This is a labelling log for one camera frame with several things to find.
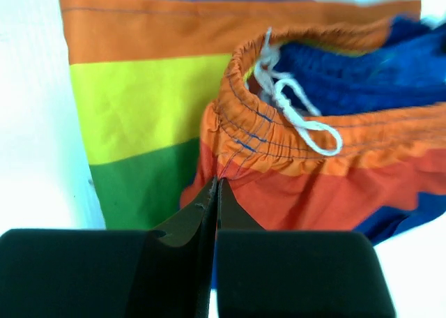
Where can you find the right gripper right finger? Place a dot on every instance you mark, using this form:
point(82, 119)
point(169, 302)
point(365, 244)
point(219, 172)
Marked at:
point(263, 273)

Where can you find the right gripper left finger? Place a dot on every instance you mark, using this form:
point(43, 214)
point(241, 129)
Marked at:
point(161, 272)

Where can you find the rainbow striped shorts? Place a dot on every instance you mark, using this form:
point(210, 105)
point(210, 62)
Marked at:
point(321, 115)

